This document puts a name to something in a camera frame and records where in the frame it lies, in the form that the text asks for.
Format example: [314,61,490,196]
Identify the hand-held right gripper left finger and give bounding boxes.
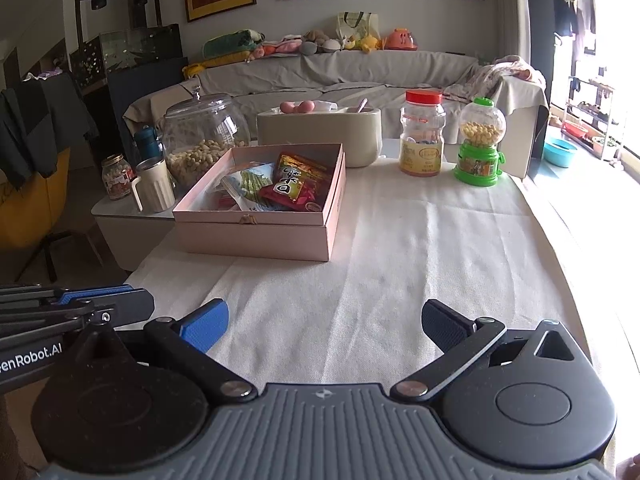
[62,299,229,404]

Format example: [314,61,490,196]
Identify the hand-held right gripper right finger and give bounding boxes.
[390,300,588,401]

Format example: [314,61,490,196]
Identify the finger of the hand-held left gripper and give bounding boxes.
[0,284,135,310]
[0,288,156,341]

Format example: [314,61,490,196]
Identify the pink cardboard box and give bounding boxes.
[172,142,347,262]

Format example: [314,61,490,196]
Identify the clear green-edged snack packet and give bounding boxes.
[219,170,251,201]

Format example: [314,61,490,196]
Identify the green striped snack packet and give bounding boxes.
[240,162,277,208]

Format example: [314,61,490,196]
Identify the long red snack packet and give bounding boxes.
[272,154,333,212]

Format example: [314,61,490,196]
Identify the white tablecloth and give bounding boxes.
[122,152,640,461]

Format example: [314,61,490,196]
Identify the white side table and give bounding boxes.
[91,192,176,271]

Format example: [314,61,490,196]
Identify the yellow chair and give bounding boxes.
[0,150,73,281]

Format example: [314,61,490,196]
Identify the small glass jar red label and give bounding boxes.
[101,154,136,202]

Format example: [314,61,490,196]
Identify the cream lidded mug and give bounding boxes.
[131,157,177,213]

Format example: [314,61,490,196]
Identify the blue thermos bottle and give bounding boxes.
[132,126,163,161]

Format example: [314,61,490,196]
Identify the green candy dispenser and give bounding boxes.
[453,97,507,187]

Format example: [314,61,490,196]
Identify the large glass jar of peanuts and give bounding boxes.
[162,87,251,188]

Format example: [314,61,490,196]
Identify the dark jacket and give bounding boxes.
[0,75,98,186]

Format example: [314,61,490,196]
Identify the clear plastic jar red lid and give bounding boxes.
[399,90,447,177]

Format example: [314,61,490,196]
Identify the blue plastic basin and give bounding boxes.
[542,137,578,168]

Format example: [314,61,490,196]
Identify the beige countertop appliance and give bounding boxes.
[256,107,383,168]

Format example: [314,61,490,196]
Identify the black framed fish tank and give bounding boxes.
[70,0,183,92]

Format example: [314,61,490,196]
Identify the pile of pale clothes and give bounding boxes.
[442,55,548,106]

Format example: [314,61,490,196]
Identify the yellow cushion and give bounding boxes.
[187,52,251,78]

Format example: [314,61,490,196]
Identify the metal shoe rack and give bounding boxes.
[562,75,626,161]

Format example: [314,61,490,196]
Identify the grey covered sofa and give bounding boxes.
[122,50,551,181]

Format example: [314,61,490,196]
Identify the green plush toy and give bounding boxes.
[202,31,265,58]

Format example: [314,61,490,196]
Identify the pink plush toy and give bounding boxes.
[247,35,301,61]

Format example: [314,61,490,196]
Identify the yellow plush toy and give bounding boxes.
[345,35,383,54]

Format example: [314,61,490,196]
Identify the grey plush toy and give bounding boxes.
[300,30,346,56]

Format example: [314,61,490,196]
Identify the white printed tote bag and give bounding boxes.
[336,11,381,41]

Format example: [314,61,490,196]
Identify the hanging clothes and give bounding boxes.
[550,0,601,56]

